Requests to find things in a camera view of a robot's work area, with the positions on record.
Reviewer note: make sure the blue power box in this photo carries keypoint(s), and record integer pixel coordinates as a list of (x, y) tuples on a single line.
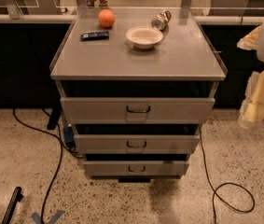
[(68, 136)]

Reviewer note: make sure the white bowl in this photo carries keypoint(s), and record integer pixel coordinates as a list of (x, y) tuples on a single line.
[(144, 37)]

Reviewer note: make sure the orange fruit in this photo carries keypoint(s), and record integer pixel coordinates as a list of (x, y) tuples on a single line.
[(106, 18)]

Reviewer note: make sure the grey middle drawer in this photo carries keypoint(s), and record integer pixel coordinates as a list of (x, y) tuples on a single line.
[(135, 144)]

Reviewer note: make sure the dark blue snack bar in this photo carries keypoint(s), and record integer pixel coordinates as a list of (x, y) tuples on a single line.
[(97, 35)]

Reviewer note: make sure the long dark counter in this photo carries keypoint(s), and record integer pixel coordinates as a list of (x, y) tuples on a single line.
[(27, 49)]

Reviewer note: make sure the grey metal drawer cabinet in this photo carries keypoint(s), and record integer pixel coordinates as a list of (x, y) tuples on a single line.
[(182, 65)]

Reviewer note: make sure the tipped soda can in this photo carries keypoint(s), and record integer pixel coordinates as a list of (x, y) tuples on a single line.
[(161, 19)]

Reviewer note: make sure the black bar on floor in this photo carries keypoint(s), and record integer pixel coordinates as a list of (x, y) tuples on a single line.
[(15, 198)]

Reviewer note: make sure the grey bottom drawer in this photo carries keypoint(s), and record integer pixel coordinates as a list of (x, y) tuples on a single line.
[(135, 168)]

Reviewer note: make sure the grey top drawer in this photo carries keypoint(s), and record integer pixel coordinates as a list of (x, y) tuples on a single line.
[(136, 110)]

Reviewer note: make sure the grey drawer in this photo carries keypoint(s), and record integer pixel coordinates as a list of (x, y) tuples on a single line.
[(135, 168), (135, 144), (136, 110)]

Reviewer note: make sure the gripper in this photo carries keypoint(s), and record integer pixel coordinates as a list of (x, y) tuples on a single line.
[(252, 111)]

